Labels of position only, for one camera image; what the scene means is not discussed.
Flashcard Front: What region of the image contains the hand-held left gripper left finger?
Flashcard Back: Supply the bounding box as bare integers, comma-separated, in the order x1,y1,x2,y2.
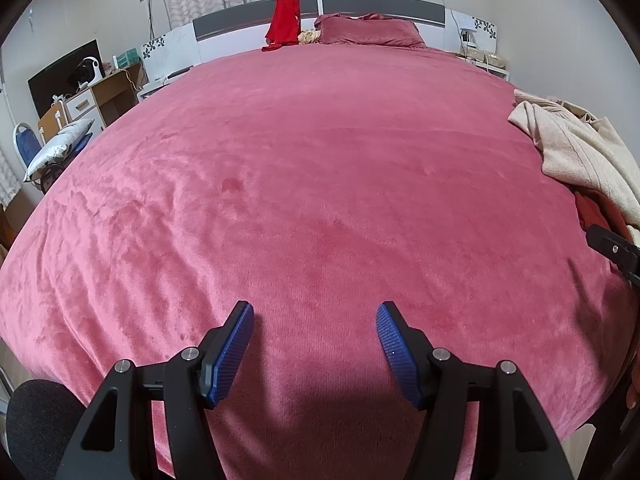
54,301,255,480

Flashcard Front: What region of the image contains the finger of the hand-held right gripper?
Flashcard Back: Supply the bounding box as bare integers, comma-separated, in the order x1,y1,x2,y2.
586,224,640,288

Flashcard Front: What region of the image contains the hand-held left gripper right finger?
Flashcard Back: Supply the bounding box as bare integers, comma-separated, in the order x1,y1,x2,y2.
376,301,573,480

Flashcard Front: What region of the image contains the cream ribbed hem sweater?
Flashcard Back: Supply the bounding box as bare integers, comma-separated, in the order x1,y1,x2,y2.
550,97,640,248

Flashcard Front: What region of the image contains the beige knit sweater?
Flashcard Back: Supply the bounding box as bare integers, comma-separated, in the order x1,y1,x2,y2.
507,89,632,213

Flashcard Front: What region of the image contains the dark red cloth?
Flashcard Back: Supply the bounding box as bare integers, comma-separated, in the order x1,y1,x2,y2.
574,190,633,246

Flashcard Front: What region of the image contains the pink plush bed blanket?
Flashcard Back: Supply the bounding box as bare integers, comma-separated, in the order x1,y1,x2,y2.
0,42,633,480

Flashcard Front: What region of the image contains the white nightstand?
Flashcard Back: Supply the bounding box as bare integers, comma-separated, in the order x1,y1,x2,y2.
460,50,512,81
137,65,193,103

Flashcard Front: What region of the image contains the silver white pillow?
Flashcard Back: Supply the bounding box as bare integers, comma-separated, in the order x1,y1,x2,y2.
24,119,95,183

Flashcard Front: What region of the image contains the wooden desk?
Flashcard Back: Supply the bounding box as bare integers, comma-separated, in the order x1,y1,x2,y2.
37,62,146,136

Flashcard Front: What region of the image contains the white drawer unit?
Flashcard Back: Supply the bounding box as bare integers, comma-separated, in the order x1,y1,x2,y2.
65,87,108,128

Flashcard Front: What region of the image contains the blue chair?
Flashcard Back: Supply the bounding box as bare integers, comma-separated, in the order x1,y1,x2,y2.
12,122,96,196

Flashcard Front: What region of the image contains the white appliance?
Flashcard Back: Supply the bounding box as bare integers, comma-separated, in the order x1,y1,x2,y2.
75,56,104,86

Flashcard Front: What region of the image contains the black television screen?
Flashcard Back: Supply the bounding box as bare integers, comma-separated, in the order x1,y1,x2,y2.
27,39,103,118

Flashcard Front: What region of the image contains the pink pillow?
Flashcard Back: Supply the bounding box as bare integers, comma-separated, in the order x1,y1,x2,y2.
314,11,428,48

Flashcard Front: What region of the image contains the grey and white headboard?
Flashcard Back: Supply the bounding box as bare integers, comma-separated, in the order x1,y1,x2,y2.
142,0,501,68

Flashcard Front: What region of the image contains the red hanging garment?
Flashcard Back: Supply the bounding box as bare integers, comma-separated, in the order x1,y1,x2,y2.
261,0,302,52

